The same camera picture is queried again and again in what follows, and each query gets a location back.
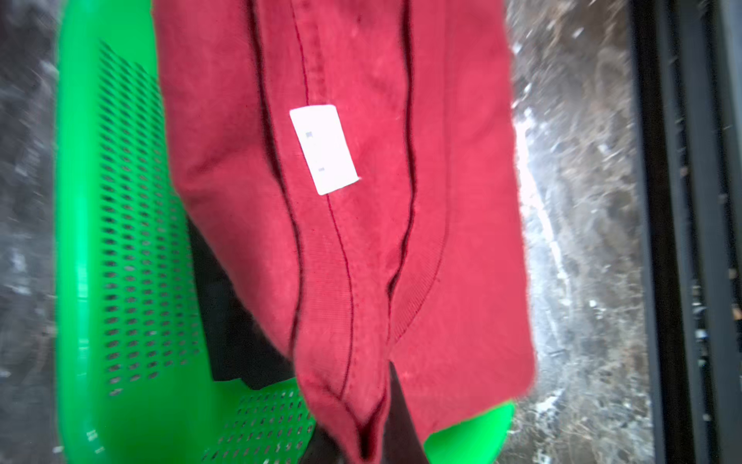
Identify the black aluminium front rail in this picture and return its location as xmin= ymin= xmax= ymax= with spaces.
xmin=629 ymin=1 xmax=741 ymax=463

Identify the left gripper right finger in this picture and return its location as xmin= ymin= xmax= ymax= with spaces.
xmin=381 ymin=363 xmax=429 ymax=464

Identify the green plastic basket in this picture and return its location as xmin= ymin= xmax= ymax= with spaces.
xmin=56 ymin=1 xmax=515 ymax=463

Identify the black t-shirt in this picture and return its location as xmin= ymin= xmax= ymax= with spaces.
xmin=187 ymin=222 xmax=295 ymax=391

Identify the red t-shirt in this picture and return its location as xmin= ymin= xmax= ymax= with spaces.
xmin=153 ymin=1 xmax=535 ymax=463

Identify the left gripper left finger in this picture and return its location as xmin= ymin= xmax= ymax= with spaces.
xmin=299 ymin=426 xmax=346 ymax=464

